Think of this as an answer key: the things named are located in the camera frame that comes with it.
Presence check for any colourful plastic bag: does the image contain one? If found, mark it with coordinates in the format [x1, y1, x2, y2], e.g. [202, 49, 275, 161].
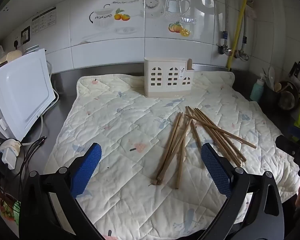
[0, 192, 22, 227]

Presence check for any metal water valve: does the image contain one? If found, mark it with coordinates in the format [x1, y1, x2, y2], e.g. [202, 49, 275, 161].
[234, 49, 249, 62]
[216, 44, 232, 56]

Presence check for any black wall switch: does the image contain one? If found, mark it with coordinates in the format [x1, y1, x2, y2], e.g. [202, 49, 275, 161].
[21, 26, 31, 44]

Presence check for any teal pump bottle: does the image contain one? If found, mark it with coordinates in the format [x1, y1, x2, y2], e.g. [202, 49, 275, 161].
[249, 77, 264, 102]

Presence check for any wall notice sticker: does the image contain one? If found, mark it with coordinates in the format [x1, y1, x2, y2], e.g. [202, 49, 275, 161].
[31, 7, 57, 34]

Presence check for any white rice paddle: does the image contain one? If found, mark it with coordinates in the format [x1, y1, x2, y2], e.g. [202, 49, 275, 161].
[268, 66, 276, 90]

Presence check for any white power adapter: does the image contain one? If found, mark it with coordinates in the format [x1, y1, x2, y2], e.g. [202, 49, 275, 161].
[0, 139, 22, 170]

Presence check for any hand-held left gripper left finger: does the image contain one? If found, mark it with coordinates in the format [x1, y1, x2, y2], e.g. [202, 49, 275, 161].
[19, 142, 103, 240]

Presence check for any yellow gas hose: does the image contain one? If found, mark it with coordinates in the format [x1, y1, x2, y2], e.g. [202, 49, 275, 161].
[226, 0, 248, 70]

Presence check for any black-handled knife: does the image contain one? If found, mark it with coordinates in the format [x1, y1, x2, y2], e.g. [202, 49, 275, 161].
[289, 61, 300, 78]

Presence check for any cream cloth bundle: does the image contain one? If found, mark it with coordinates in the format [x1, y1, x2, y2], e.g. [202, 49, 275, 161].
[0, 50, 23, 64]

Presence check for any black utensil pot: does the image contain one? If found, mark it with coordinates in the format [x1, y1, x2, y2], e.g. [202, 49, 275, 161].
[262, 81, 299, 111]

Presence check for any braided metal hose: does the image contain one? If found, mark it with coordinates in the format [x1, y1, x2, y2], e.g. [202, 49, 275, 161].
[242, 0, 253, 52]
[221, 0, 230, 46]

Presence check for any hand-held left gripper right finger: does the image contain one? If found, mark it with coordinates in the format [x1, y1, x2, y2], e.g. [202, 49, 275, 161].
[201, 142, 285, 240]

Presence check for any cream house-shaped utensil holder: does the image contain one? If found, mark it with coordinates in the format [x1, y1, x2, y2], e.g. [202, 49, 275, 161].
[144, 57, 194, 98]

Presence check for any white microwave oven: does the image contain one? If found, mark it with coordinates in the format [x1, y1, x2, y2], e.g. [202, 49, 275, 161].
[0, 48, 57, 143]

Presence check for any pile of wooden chopsticks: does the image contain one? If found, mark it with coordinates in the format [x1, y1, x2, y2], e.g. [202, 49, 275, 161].
[151, 106, 257, 190]

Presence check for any quilted printed mat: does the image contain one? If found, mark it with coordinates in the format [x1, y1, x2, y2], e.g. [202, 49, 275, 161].
[44, 70, 300, 240]

